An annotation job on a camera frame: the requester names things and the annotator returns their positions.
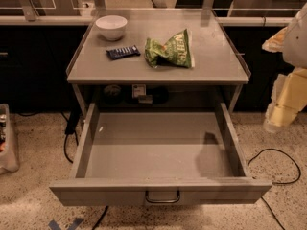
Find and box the green chip bag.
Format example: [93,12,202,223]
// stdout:
[144,29,195,68]

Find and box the dark round object in cabinet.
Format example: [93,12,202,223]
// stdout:
[103,84,122,104]

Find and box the black cable right floor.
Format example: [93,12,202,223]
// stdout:
[247,148,302,230]

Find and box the metal top drawer handle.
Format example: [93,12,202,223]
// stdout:
[145,191,180,204]

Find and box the black cable left floor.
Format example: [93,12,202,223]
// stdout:
[60,110,81,165]

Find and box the black cable floor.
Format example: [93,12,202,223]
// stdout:
[60,110,81,165]
[247,148,302,230]

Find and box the white labelled box in cabinet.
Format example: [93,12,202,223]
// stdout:
[132,84,153,104]

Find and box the grey top drawer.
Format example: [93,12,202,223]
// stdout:
[50,103,272,206]

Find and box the clear plastic bin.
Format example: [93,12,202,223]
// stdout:
[0,103,19,174]

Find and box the grey drawer cabinet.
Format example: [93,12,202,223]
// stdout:
[67,9,250,113]

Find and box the black cable under drawer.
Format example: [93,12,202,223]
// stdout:
[91,205,110,230]

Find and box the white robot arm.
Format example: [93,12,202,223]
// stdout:
[262,5,307,133]

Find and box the white ceramic bowl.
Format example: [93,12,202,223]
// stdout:
[95,15,128,41]

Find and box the dark blue candy bar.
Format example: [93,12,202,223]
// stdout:
[106,45,141,60]

